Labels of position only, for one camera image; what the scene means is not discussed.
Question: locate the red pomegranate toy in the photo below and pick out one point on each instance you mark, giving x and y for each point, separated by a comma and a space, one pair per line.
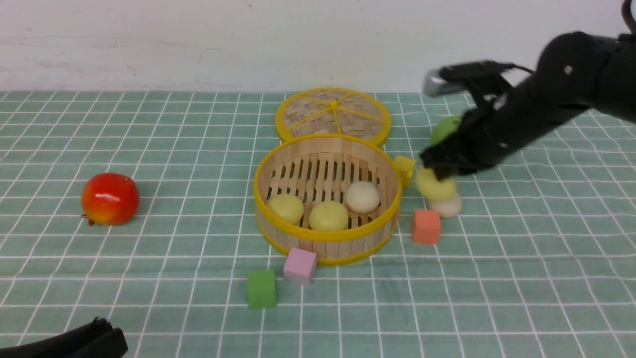
109, 199

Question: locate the green checked tablecloth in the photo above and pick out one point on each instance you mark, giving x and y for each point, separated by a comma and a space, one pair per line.
540, 264

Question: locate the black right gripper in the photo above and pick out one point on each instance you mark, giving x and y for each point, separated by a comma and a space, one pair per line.
489, 135

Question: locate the yellow cube block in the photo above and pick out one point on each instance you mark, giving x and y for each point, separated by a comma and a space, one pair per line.
406, 168

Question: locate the woven bamboo steamer lid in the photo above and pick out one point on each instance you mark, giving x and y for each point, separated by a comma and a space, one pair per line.
333, 111

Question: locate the bamboo steamer tray yellow rim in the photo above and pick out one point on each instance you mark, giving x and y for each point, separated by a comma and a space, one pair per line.
321, 168

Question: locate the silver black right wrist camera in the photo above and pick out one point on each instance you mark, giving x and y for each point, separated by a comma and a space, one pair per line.
479, 78

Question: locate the orange cube block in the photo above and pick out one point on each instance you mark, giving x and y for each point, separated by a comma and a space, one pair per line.
426, 226

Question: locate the green cube block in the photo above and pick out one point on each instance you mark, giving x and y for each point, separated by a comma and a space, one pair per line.
261, 289

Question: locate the yellow bun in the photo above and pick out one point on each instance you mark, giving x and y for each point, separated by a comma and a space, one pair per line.
288, 207
432, 188
329, 216

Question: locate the yellow bun front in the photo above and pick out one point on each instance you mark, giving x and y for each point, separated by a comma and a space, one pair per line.
329, 216

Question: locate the pink cube block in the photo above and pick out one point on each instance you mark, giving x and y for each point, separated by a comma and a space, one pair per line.
300, 266

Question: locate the green apple toy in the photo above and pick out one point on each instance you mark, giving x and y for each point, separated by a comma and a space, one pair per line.
444, 128

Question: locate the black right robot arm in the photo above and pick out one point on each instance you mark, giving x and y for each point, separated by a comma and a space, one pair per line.
576, 72

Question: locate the white bun front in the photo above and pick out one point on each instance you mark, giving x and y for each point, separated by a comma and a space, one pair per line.
362, 197

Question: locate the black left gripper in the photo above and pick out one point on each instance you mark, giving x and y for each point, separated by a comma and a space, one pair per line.
98, 339

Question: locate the white bun back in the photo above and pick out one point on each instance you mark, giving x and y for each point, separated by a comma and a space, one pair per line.
449, 208

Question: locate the white bun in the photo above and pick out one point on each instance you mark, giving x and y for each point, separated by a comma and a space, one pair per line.
362, 197
449, 208

